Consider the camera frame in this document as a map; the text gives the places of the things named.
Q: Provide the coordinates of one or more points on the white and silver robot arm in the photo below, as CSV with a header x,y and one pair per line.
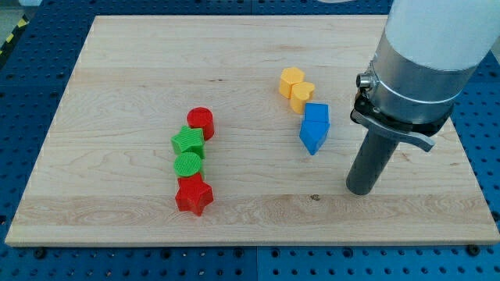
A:
x,y
426,54

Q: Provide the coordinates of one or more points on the red cylinder block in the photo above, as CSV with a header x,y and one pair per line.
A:
x,y
202,118

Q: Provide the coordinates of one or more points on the green star block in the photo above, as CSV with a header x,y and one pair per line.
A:
x,y
189,140

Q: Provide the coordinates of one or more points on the green cylinder block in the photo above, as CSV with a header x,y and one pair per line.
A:
x,y
187,164

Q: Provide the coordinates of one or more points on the blue pentagon block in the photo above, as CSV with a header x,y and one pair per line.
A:
x,y
313,135

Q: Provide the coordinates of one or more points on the yellow heart block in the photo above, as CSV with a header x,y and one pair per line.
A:
x,y
301,93

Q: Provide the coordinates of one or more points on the blue cube block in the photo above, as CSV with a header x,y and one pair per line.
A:
x,y
317,112

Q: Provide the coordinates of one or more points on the yellow hexagon block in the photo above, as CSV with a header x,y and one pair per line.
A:
x,y
288,78

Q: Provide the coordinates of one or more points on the light wooden board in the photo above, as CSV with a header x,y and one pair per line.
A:
x,y
105,178

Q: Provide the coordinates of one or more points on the red star block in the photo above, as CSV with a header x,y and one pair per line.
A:
x,y
194,194

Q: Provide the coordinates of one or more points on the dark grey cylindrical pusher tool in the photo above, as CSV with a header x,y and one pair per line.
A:
x,y
373,156

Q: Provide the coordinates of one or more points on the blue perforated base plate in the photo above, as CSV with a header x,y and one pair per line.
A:
x,y
42,55

